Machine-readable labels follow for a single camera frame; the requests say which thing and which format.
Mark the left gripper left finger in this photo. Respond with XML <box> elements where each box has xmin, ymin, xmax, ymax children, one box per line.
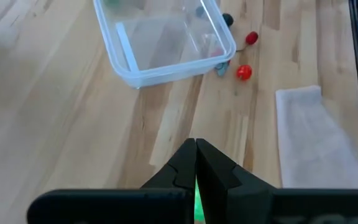
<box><xmin>26</xmin><ymin>138</ymin><xmax>197</xmax><ymax>224</ymax></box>

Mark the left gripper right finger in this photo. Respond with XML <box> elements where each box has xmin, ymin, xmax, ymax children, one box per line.
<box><xmin>196</xmin><ymin>138</ymin><xmax>358</xmax><ymax>224</ymax></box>

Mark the bright green pepper toy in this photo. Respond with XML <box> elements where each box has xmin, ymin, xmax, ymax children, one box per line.
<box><xmin>194</xmin><ymin>180</ymin><xmax>205</xmax><ymax>222</ymax></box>

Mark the small red cherry tomato toy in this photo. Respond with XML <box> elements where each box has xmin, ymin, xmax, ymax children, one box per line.
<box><xmin>236</xmin><ymin>64</ymin><xmax>254</xmax><ymax>81</ymax></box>

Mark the clear plastic tupperware container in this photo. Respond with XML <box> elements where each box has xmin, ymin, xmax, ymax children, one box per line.
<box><xmin>93</xmin><ymin>0</ymin><xmax>237</xmax><ymax>90</ymax></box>

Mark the red strawberry toy with leaves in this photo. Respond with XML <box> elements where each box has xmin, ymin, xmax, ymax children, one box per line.
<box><xmin>210</xmin><ymin>46</ymin><xmax>231</xmax><ymax>78</ymax></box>

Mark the dark red cherry with stem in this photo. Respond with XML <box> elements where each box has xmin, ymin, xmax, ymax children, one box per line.
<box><xmin>236</xmin><ymin>30</ymin><xmax>259</xmax><ymax>52</ymax></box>

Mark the dark blackberry toy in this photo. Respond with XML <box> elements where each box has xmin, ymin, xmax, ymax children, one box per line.
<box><xmin>222</xmin><ymin>12</ymin><xmax>234</xmax><ymax>27</ymax></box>

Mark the beige folded cloth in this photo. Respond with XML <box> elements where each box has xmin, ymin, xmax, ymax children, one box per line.
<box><xmin>274</xmin><ymin>85</ymin><xmax>358</xmax><ymax>190</ymax></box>

